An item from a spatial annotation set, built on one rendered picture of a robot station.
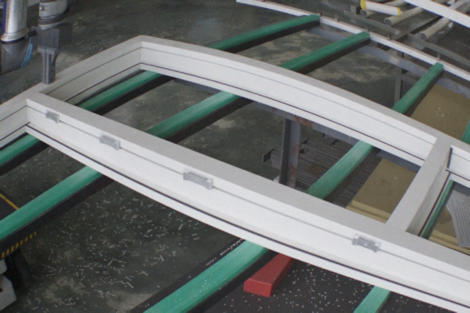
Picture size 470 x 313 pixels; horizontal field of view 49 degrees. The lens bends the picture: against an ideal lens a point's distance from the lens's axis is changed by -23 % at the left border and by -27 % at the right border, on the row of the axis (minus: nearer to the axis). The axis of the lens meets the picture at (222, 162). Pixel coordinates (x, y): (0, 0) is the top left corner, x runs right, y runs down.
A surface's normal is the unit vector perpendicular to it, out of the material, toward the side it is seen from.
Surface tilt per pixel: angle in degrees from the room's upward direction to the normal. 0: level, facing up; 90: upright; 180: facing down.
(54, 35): 90
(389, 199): 0
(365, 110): 90
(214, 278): 0
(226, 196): 90
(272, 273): 0
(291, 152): 90
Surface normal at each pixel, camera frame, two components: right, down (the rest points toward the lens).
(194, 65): -0.57, 0.38
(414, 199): 0.04, -0.87
